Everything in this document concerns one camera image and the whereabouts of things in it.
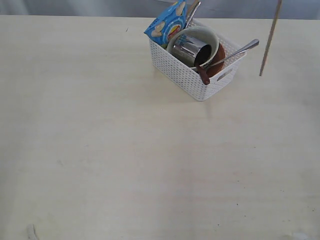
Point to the brown wooden chopstick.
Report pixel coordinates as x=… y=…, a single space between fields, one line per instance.
x=270 y=36

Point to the red-brown wooden spoon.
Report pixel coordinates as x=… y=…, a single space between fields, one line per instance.
x=203 y=74

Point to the grey-green ceramic bowl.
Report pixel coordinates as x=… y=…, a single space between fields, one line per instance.
x=202 y=33

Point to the silver metal utensil handle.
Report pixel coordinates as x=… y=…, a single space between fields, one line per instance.
x=190 y=16

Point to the silver metal fork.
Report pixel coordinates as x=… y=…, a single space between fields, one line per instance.
x=249 y=46

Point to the white woven plastic basket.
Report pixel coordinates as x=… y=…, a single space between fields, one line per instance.
x=189 y=80

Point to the shiny steel cup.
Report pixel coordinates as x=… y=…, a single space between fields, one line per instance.
x=191 y=51

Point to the blue chips snack bag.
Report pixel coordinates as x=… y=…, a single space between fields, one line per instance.
x=168 y=23

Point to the brown wooden plate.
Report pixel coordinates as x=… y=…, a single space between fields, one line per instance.
x=213 y=70

